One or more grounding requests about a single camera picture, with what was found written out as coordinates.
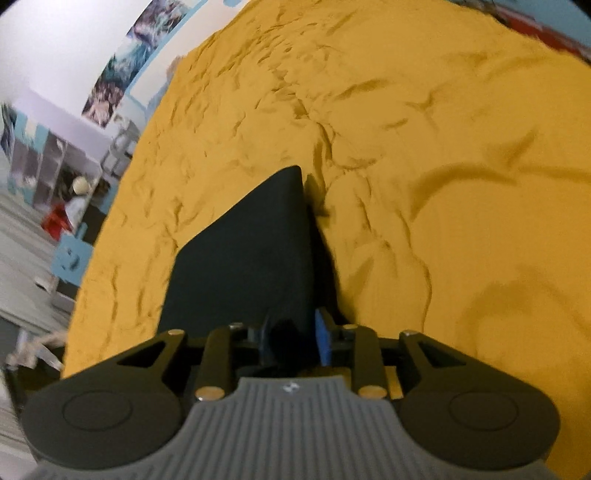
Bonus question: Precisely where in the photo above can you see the black pants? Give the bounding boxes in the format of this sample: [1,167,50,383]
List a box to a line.
[157,166,343,337]

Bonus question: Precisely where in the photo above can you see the yellow bedspread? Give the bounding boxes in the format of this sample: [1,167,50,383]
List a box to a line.
[64,1,590,479]

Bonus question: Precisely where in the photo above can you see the red bag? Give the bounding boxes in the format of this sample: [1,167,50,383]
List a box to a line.
[41,202,72,241]

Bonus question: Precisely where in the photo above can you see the grey metal chair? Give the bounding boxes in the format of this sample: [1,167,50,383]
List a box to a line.
[100,114,140,179]

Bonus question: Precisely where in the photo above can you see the white and blue bookshelf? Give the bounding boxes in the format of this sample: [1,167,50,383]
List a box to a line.
[1,104,102,213]

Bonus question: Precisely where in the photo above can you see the blue smiley chair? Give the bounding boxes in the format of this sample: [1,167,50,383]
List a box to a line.
[50,222,93,287]

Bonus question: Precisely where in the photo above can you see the blue pillow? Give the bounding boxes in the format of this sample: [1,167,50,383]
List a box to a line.
[144,55,187,112]

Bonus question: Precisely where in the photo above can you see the white blue headboard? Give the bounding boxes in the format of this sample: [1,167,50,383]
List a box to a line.
[125,0,247,109]

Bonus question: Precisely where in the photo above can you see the long wall poster strip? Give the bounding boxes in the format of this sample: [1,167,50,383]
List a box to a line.
[82,0,192,128]

